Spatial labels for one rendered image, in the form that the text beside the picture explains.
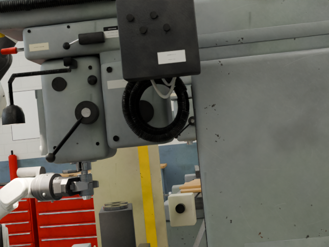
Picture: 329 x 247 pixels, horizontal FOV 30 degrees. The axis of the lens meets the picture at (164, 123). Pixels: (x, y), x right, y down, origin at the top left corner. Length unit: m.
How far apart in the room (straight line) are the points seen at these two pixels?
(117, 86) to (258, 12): 0.47
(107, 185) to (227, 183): 2.07
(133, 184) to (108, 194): 0.16
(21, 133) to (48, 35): 9.59
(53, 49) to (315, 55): 0.76
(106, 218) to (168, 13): 0.90
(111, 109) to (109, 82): 0.08
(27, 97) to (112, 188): 7.84
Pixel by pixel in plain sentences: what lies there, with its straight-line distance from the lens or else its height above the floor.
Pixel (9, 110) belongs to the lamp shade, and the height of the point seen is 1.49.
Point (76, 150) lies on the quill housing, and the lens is 1.84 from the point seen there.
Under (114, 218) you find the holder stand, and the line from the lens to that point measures 2.20.
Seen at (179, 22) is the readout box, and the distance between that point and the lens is 1.56.
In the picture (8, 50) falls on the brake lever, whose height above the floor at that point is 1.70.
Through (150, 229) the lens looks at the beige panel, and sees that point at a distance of 3.68.
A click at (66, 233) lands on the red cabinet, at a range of 6.66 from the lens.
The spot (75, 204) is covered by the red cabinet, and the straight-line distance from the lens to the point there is 6.58.
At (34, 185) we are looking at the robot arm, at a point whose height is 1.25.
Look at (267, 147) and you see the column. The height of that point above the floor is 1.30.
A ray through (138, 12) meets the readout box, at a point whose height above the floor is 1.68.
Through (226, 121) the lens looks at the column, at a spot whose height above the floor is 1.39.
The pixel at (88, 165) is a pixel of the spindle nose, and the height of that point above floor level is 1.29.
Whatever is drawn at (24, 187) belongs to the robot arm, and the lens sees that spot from 2.02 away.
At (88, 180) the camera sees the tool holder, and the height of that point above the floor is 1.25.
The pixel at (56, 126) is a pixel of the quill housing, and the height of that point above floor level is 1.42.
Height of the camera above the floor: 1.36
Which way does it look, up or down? 1 degrees up
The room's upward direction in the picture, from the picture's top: 6 degrees counter-clockwise
